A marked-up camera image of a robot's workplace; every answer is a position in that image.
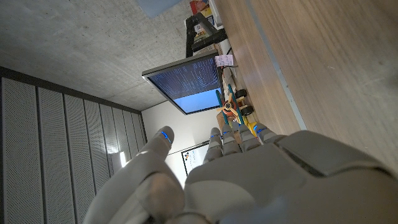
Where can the wooden toy airplane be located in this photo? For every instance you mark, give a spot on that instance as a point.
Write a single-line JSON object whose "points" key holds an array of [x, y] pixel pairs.
{"points": [[231, 105]]}

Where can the translucent blue plastic cup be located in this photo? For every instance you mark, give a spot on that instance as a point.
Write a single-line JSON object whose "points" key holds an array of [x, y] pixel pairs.
{"points": [[155, 6]]}

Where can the flat white box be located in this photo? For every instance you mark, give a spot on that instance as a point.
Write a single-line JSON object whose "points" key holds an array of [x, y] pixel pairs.
{"points": [[217, 12]]}

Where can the whiteboard with writing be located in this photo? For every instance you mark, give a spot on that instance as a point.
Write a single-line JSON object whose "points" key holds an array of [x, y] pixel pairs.
{"points": [[194, 157]]}

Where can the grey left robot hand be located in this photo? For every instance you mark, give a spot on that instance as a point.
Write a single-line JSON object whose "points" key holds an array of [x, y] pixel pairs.
{"points": [[264, 183]]}

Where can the paper note on monitor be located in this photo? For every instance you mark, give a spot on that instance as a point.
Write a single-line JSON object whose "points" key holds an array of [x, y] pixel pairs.
{"points": [[224, 60]]}

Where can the black computer monitor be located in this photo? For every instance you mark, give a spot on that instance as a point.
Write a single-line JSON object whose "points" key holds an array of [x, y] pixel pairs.
{"points": [[189, 84]]}

